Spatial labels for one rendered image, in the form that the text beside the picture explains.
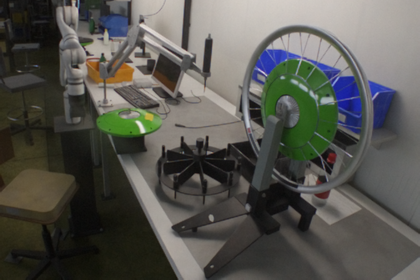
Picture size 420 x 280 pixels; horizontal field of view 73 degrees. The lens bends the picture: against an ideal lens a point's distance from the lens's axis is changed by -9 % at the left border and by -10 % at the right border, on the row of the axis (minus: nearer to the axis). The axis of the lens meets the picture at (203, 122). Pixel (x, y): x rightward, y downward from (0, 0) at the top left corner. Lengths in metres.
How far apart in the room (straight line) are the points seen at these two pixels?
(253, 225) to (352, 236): 0.41
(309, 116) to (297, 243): 0.46
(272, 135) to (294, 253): 0.41
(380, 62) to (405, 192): 0.56
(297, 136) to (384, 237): 0.58
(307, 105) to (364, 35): 0.68
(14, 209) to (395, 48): 1.92
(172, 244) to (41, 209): 0.87
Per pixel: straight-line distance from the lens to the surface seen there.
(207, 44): 1.51
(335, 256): 1.16
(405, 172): 1.46
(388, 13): 1.46
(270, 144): 0.95
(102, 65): 2.04
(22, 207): 1.78
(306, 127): 0.92
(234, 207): 1.10
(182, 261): 1.02
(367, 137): 0.85
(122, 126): 1.42
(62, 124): 2.04
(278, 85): 0.99
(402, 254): 1.31
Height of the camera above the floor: 1.68
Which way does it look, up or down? 24 degrees down
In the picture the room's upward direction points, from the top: 5 degrees clockwise
